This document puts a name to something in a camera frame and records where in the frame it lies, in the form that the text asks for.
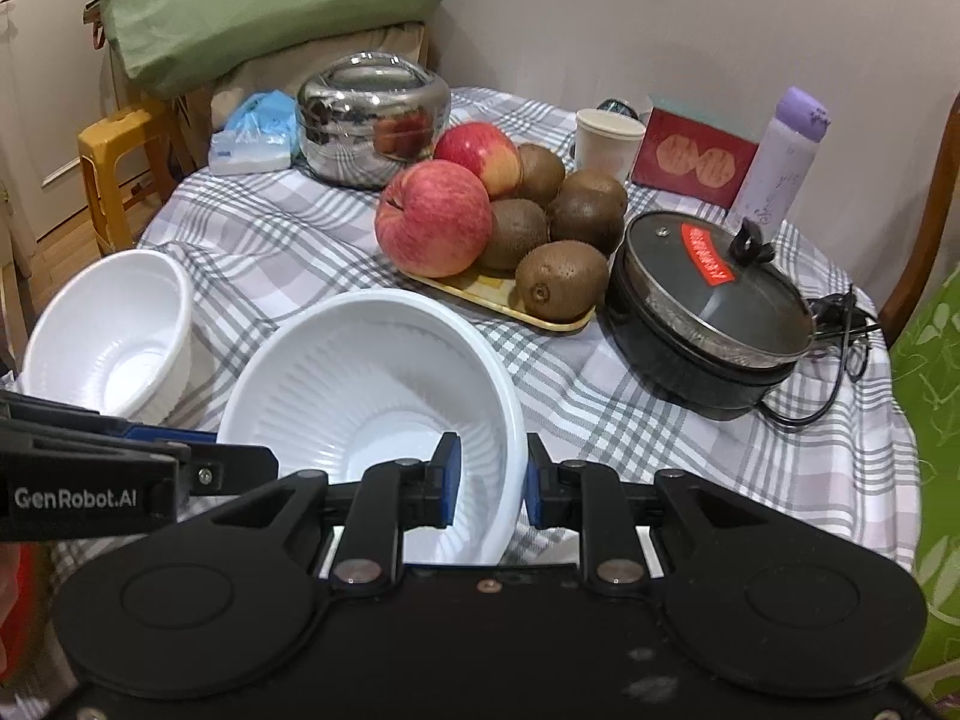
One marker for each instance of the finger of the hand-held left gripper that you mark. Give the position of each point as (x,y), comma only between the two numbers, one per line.
(172,434)
(232,469)

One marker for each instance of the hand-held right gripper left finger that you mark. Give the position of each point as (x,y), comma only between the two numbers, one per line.
(450,480)

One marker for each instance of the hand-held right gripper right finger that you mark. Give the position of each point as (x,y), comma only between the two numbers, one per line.
(534,487)

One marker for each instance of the yellow fruit tray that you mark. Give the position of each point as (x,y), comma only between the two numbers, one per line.
(480,294)

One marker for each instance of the brown kiwi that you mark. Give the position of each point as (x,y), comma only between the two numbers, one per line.
(514,234)
(562,281)
(541,172)
(583,229)
(598,189)

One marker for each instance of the grey plaid tablecloth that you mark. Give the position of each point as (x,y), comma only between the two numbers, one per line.
(300,240)

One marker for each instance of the red apple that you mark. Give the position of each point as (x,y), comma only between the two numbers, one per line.
(431,217)
(480,154)

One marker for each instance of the yellow plastic stool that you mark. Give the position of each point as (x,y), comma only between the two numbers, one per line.
(105,157)

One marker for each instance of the brown cardboard box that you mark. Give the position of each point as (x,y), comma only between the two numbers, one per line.
(195,127)

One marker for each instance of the blue tissue pack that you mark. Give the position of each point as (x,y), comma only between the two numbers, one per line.
(251,135)

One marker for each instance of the cream cup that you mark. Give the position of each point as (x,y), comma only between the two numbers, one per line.
(607,146)

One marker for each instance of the red box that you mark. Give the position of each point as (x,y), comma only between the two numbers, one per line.
(690,157)

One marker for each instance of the shiny steel lidded pot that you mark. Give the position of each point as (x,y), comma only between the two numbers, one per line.
(360,120)

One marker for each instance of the dark can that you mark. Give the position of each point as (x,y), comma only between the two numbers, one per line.
(619,106)

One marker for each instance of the green leaf-print bag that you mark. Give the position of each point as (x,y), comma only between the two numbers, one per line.
(934,465)

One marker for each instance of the beige cushion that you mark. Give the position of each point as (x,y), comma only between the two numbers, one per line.
(315,56)

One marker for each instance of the purple thermos bottle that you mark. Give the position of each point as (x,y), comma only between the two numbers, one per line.
(780,157)

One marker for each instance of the green pillow bag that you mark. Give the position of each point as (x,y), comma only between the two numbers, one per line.
(262,0)

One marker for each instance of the carved wooden chair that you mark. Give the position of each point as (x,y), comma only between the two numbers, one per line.
(930,240)

